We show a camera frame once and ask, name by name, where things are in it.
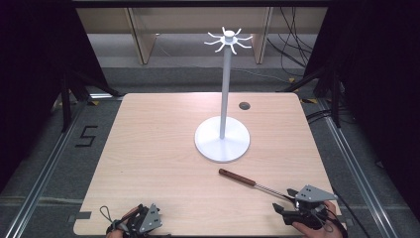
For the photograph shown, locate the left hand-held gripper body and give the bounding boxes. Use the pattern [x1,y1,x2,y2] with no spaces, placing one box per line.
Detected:
[126,203,163,237]

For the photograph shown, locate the black hanging cables bundle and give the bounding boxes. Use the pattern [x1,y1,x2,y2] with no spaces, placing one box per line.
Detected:
[266,6,319,69]

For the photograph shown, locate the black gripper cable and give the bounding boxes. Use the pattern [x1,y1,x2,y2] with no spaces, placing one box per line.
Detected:
[331,188,373,238]

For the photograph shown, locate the black cord loop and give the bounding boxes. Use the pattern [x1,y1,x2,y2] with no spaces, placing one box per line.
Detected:
[99,204,114,224]

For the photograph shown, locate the white hook stand rack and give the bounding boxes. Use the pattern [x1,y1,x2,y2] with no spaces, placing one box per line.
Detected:
[194,26,254,164]

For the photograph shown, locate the person's left hand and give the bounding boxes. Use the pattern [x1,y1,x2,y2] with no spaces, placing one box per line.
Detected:
[105,207,141,238]

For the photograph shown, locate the aluminium floor rail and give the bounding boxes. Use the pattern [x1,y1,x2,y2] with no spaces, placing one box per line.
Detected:
[315,97,401,238]
[2,92,125,238]

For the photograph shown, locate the person's right hand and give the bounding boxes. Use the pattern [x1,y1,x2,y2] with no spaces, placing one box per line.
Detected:
[291,199,345,238]

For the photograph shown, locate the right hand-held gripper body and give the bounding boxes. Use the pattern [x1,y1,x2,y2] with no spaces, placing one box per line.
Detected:
[282,183,339,231]

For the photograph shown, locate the beige wooden furniture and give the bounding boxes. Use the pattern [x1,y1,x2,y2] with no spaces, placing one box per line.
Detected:
[75,6,329,65]

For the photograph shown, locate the brown wooden handle metal utensil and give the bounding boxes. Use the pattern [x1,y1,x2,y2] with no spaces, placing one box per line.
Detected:
[218,168,295,201]

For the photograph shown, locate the black floor cables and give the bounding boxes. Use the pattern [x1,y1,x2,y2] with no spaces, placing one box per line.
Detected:
[305,104,351,125]

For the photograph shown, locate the black metal stand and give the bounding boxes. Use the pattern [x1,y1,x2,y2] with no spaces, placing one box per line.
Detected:
[276,63,345,129]
[58,67,124,134]

